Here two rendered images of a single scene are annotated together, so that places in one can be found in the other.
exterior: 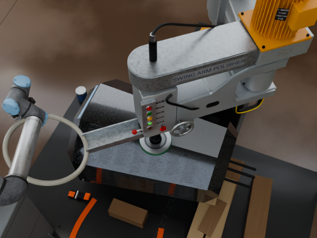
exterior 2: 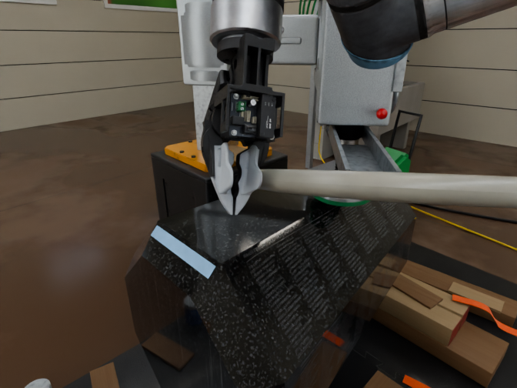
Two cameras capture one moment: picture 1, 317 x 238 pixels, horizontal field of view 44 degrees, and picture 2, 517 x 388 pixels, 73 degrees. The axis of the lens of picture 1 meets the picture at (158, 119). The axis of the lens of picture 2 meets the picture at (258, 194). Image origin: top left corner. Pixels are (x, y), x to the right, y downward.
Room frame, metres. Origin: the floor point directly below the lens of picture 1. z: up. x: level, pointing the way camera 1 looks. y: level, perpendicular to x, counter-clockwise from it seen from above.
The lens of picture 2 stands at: (1.07, 1.21, 1.38)
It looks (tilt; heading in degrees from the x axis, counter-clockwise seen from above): 24 degrees down; 294
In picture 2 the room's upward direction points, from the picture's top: straight up
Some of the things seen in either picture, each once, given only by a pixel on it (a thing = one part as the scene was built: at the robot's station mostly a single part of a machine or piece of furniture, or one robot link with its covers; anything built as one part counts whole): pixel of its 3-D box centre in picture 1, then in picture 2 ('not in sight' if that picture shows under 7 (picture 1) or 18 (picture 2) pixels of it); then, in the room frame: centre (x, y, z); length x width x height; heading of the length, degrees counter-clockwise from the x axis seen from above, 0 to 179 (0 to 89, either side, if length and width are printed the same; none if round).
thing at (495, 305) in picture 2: not in sight; (475, 296); (0.62, -0.63, 0.10); 0.25 x 0.10 x 0.01; 163
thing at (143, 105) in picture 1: (148, 116); (401, 38); (1.15, 0.05, 1.38); 0.08 x 0.03 x 0.28; 108
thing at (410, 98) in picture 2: not in sight; (376, 120); (1.53, -3.42, 0.43); 1.30 x 0.62 x 0.86; 73
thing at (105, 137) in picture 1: (138, 128); (351, 139); (1.25, 0.13, 1.09); 0.69 x 0.19 x 0.05; 108
